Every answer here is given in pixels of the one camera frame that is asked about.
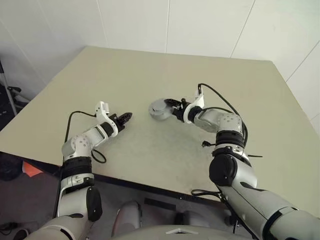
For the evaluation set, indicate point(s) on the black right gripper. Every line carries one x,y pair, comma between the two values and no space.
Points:
179,111

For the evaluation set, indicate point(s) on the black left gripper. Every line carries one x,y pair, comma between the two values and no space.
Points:
118,124

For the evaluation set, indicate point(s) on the small grey wheel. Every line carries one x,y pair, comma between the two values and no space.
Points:
161,116

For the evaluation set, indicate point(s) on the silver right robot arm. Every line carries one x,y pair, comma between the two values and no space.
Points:
225,122

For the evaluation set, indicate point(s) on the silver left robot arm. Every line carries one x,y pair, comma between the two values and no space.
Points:
75,147

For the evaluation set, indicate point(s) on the black floor strip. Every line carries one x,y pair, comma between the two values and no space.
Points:
160,203

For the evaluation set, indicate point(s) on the grey rounded shape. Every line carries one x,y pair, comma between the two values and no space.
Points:
127,216

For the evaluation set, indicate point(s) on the orange object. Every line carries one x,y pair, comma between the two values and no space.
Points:
31,170

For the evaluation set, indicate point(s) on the black and silver stand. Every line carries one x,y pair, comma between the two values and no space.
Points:
12,95

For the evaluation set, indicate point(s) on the black bag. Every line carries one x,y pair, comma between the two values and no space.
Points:
10,167

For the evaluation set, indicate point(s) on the grey robot torso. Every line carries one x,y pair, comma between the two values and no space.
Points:
200,232

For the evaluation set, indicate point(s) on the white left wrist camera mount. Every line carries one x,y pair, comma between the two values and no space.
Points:
101,108

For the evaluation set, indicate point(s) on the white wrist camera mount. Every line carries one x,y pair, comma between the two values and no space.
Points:
101,108
198,100

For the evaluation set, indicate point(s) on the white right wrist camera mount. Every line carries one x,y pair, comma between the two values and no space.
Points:
198,100

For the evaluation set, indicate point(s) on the black table frame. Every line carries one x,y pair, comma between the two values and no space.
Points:
150,186

